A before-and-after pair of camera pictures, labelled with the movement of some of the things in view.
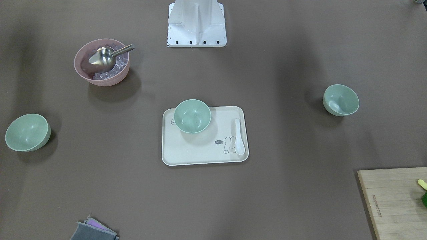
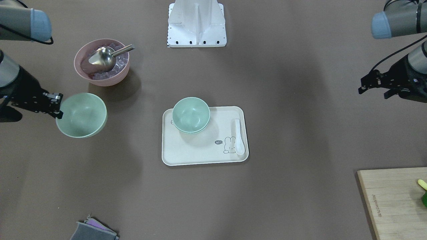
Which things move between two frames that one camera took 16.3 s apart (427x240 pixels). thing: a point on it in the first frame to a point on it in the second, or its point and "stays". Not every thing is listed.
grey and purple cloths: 91,229 stays
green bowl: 339,100 to 190,114
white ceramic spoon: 240,148 stays
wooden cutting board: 394,196 stays
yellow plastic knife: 422,184 stays
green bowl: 28,132 to 85,114
